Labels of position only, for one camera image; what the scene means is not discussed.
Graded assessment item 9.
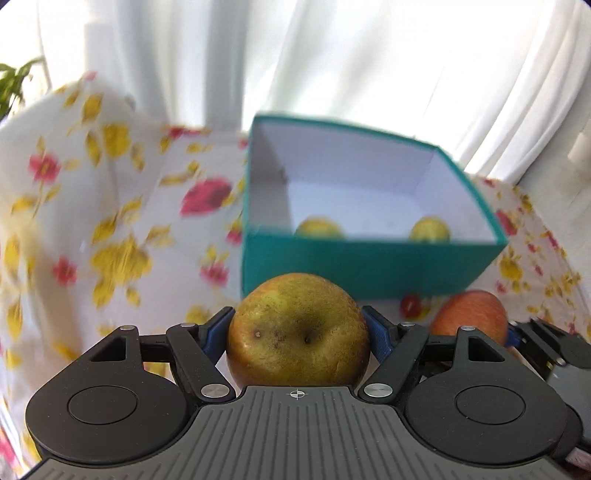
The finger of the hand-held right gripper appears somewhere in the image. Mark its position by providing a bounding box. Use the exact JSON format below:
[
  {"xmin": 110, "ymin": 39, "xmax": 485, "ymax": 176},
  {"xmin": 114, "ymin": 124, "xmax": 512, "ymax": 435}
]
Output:
[{"xmin": 505, "ymin": 318, "xmax": 591, "ymax": 370}]

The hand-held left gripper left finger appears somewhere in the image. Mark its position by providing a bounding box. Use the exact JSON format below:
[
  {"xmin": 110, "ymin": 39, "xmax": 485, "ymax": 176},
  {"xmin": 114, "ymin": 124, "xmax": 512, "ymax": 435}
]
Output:
[{"xmin": 86, "ymin": 306, "xmax": 237, "ymax": 403}]

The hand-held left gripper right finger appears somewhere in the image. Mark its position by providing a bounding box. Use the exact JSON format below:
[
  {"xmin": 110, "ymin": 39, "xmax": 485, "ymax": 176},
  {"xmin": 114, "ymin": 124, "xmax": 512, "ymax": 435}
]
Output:
[{"xmin": 361, "ymin": 305, "xmax": 509, "ymax": 405}]

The teal cardboard box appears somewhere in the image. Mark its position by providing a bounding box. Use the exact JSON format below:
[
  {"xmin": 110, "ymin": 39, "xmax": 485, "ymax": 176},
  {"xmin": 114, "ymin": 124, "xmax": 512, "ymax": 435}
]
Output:
[{"xmin": 241, "ymin": 114, "xmax": 509, "ymax": 301}]

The orange-red apple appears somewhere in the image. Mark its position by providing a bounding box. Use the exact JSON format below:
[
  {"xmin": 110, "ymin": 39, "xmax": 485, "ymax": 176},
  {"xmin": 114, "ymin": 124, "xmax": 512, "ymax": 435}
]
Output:
[{"xmin": 429, "ymin": 290, "xmax": 509, "ymax": 345}]

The yellow-green and red apple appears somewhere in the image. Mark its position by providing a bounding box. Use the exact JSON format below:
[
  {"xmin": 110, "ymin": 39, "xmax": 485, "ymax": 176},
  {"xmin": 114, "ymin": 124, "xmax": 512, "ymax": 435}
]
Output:
[{"xmin": 226, "ymin": 273, "xmax": 371, "ymax": 387}]

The yellow guava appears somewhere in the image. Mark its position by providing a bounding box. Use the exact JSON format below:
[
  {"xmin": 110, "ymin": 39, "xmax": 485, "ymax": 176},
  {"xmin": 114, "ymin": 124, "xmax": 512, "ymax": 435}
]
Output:
[
  {"xmin": 409, "ymin": 217, "xmax": 451, "ymax": 243},
  {"xmin": 294, "ymin": 216, "xmax": 345, "ymax": 240}
]

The floral tablecloth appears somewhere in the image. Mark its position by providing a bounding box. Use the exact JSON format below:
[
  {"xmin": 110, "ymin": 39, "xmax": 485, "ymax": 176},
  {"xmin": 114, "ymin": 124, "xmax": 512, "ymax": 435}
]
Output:
[{"xmin": 0, "ymin": 71, "xmax": 591, "ymax": 480}]

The white curtain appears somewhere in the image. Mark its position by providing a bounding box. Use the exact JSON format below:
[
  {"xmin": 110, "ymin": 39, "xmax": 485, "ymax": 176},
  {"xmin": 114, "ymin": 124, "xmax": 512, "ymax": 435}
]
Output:
[{"xmin": 0, "ymin": 0, "xmax": 591, "ymax": 185}]

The green plant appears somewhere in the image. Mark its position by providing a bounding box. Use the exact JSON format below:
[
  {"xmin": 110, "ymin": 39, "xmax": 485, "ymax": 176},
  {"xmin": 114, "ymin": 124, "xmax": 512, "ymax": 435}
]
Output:
[{"xmin": 0, "ymin": 56, "xmax": 45, "ymax": 121}]

